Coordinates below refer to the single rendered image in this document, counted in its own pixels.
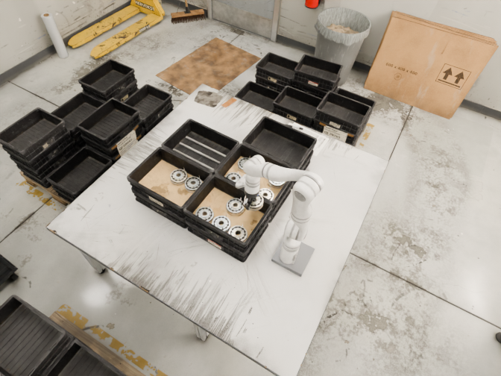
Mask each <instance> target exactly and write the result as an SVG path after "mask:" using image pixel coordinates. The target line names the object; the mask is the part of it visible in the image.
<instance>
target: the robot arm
mask: <svg viewBox="0 0 501 376"><path fill-rule="evenodd" d="M243 170H244V172H245V173H246V174H245V175H243V176H242V177H241V178H240V179H239V181H238V182H237V183H236V188H237V189H239V188H242V187H244V188H245V195H246V198H245V201H243V202H242V205H243V207H245V208H246V210H250V207H251V204H252V201H255V200H256V197H258V195H259V191H260V178H266V179H268V180H270V181H275V182H285V181H297V182H296V184H295V185H294V186H293V190H292V193H293V202H292V210H291V218H292V219H290V220H288V222H287V224H286V227H285V231H284V237H283V244H282V247H281V250H280V259H281V260H282V261H283V262H284V263H286V264H290V263H292V264H294V262H295V260H296V257H297V253H298V251H299V249H300V243H301V241H303V240H304V239H305V238H306V235H307V232H308V226H309V221H310V219H311V216H312V205H311V204H310V202H311V201H312V200H313V199H314V198H315V196H316V195H317V194H318V193H319V192H320V191H321V190H322V189H323V187H324V182H323V180H322V178H321V177H320V176H319V175H317V174H315V173H313V172H308V171H303V170H298V169H288V168H284V167H281V166H277V165H275V164H273V163H268V162H265V160H264V158H263V157H262V156H260V155H255V156H253V157H252V158H251V159H249V160H248V161H246V162H245V163H244V164H243Z"/></svg>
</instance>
